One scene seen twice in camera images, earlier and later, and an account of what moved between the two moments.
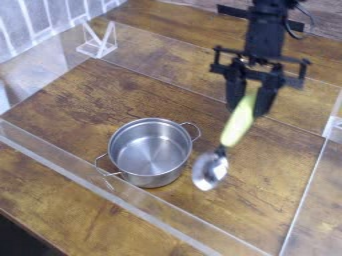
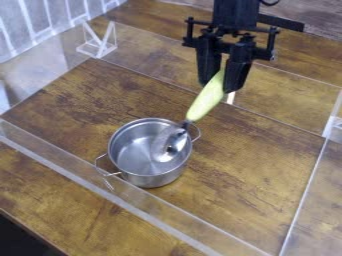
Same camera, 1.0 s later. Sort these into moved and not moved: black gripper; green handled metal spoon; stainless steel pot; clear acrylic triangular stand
Moved: green handled metal spoon; black gripper
Not moved: stainless steel pot; clear acrylic triangular stand
